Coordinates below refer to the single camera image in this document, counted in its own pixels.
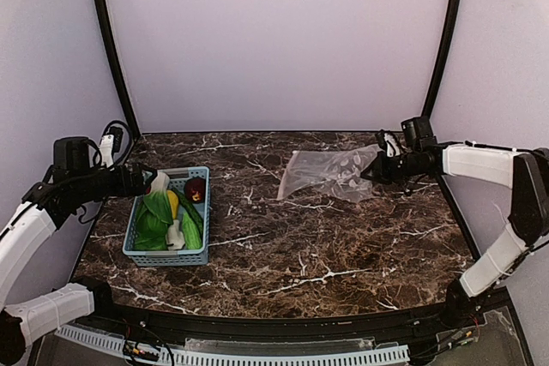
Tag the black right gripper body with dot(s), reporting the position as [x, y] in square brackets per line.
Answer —
[383, 166]

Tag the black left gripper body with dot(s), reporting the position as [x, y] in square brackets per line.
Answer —
[135, 178]

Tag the clear zip top bag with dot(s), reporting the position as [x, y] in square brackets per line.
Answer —
[336, 174]

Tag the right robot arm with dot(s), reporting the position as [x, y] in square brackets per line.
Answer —
[507, 183]

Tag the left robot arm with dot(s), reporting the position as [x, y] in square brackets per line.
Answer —
[81, 172]

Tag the white radish toy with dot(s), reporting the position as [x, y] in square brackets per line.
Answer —
[160, 183]

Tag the green leafy vegetable toy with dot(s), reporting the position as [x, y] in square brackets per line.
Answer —
[153, 218]

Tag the yellow corn toy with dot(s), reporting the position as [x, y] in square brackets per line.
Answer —
[174, 203]

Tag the dark red apple toy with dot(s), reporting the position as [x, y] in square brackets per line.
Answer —
[195, 190]

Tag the green cucumber toy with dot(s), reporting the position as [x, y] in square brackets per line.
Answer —
[192, 224]

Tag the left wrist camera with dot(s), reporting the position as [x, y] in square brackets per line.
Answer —
[115, 143]

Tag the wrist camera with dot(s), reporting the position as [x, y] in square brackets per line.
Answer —
[115, 143]
[418, 136]

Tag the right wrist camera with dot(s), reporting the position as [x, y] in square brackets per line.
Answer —
[418, 136]

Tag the black front rail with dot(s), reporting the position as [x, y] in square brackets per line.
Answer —
[414, 326]

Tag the white slotted cable duct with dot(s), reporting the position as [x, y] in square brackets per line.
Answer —
[198, 354]

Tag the left black frame post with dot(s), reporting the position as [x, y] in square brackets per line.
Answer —
[115, 67]

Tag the black frame post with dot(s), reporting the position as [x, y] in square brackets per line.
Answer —
[115, 67]
[447, 34]

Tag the right black frame post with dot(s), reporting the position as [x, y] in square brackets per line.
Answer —
[447, 34]

